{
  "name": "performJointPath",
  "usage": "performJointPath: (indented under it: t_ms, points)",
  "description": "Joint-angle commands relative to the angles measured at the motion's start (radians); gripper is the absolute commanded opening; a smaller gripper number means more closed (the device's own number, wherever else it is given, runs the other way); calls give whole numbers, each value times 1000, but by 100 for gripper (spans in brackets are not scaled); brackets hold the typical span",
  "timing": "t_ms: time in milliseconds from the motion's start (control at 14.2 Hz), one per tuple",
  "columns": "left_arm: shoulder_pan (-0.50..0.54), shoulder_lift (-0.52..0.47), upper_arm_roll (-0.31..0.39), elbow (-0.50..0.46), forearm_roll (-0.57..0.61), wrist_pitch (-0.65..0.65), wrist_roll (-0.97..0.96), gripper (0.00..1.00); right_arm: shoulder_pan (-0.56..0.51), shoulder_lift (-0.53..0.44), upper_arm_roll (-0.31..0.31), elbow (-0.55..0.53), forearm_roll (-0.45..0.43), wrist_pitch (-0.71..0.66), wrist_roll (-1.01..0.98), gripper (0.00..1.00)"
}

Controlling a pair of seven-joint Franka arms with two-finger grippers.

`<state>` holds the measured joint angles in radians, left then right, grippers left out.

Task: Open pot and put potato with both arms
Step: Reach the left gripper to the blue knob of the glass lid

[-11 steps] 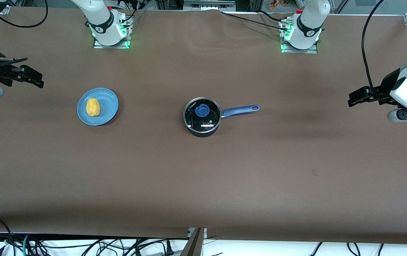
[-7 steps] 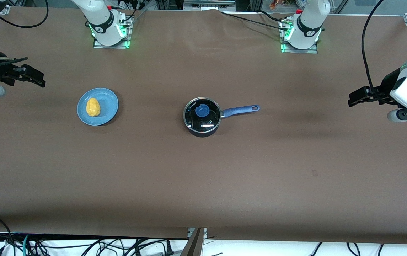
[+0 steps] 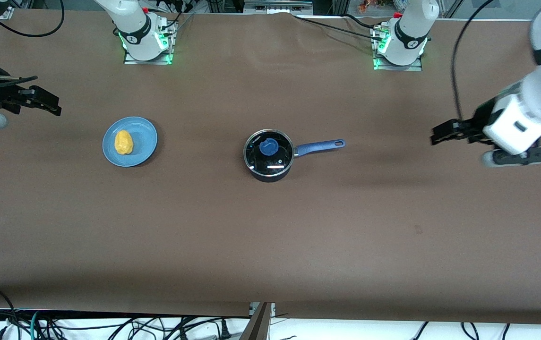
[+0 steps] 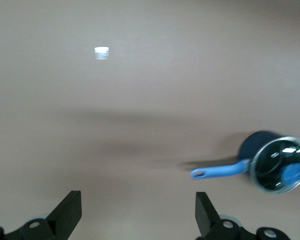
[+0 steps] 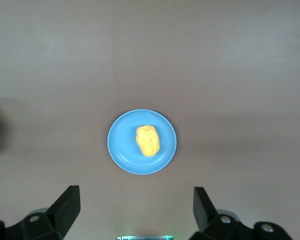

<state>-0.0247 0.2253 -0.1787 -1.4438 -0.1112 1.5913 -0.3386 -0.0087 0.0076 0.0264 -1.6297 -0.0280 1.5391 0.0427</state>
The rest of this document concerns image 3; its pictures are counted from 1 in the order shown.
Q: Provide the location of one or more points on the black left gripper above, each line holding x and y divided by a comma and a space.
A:
472, 123

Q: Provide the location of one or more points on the yellow potato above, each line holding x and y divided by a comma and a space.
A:
124, 142

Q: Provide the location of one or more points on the glass lid with blue knob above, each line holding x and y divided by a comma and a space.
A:
269, 147

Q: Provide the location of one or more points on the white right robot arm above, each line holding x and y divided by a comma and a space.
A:
133, 23

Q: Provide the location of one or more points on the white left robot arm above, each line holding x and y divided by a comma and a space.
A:
535, 94

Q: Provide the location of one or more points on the blue round plate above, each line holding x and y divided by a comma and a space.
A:
142, 141

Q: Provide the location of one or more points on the orange toy items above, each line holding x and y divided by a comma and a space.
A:
367, 5

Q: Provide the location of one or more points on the black power plug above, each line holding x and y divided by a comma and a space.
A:
225, 329

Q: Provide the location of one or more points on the metal corner bracket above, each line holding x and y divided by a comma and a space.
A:
5, 13

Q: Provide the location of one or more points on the aluminium frame rail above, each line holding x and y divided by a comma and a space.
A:
277, 5

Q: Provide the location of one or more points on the metal post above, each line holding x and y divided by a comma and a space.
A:
257, 323

